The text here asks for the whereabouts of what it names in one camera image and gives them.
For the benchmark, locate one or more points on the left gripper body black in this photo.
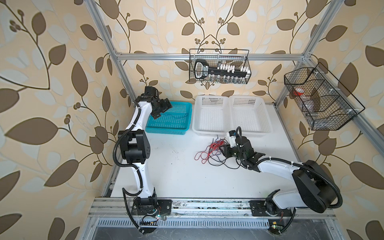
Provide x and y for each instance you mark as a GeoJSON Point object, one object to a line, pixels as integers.
{"type": "Point", "coordinates": [157, 109]}

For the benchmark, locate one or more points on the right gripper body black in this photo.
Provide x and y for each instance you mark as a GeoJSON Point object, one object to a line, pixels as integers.
{"type": "Point", "coordinates": [237, 155]}

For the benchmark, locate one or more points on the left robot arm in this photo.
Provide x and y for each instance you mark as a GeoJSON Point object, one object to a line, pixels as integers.
{"type": "Point", "coordinates": [132, 149]}

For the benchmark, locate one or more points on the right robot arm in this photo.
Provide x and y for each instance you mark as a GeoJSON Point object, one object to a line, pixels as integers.
{"type": "Point", "coordinates": [313, 190]}

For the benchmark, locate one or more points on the teal plastic basket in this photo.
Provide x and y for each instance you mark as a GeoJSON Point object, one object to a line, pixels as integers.
{"type": "Point", "coordinates": [175, 121]}

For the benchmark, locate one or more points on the white plastic basket left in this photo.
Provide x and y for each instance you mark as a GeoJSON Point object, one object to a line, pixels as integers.
{"type": "Point", "coordinates": [211, 116]}

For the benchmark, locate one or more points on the white plastic basket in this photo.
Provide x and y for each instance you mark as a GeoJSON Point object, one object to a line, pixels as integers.
{"type": "Point", "coordinates": [250, 113]}
{"type": "Point", "coordinates": [211, 116]}

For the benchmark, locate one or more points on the white plastic basket right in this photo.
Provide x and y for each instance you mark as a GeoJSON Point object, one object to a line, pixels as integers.
{"type": "Point", "coordinates": [250, 113]}

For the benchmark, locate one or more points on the black tool with vials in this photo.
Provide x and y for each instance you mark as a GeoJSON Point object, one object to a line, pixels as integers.
{"type": "Point", "coordinates": [203, 69]}

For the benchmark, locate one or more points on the red capped container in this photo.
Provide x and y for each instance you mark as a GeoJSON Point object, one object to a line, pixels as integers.
{"type": "Point", "coordinates": [298, 92]}

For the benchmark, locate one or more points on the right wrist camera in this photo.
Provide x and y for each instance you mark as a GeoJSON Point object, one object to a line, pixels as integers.
{"type": "Point", "coordinates": [233, 138]}

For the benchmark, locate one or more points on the black wire basket back wall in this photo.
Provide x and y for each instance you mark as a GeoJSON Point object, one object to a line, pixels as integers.
{"type": "Point", "coordinates": [234, 57]}

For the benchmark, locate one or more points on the black wire basket wall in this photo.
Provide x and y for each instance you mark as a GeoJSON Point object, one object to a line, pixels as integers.
{"type": "Point", "coordinates": [327, 104]}
{"type": "Point", "coordinates": [234, 57]}

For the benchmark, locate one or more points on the black wire basket right wall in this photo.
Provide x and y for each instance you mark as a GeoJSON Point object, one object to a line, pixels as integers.
{"type": "Point", "coordinates": [327, 104]}

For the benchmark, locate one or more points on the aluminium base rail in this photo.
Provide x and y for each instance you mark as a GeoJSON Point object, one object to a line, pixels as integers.
{"type": "Point", "coordinates": [206, 208]}

